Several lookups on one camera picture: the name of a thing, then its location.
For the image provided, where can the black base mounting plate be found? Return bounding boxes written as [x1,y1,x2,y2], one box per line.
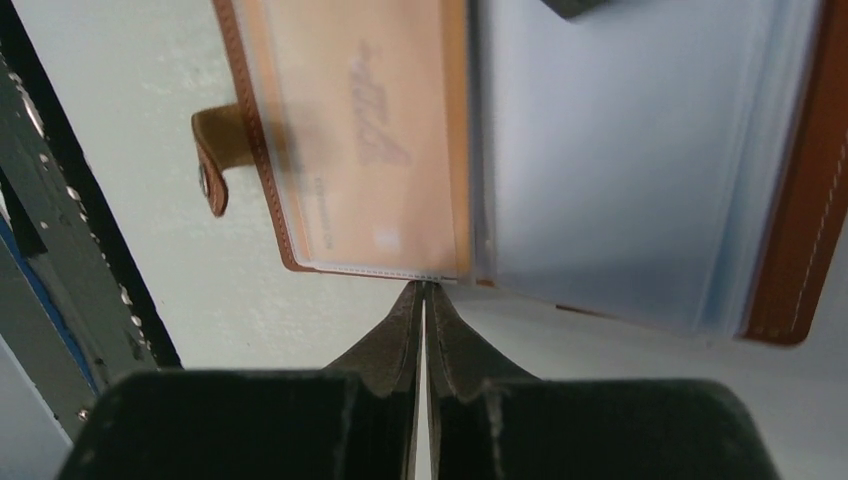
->
[1,1,181,438]

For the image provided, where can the brown leather card holder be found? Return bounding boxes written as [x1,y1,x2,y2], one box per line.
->
[191,1,847,346]

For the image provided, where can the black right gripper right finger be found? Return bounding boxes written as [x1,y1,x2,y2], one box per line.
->
[424,283,779,479]

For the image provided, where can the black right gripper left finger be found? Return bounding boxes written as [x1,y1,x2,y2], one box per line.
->
[59,282,424,479]

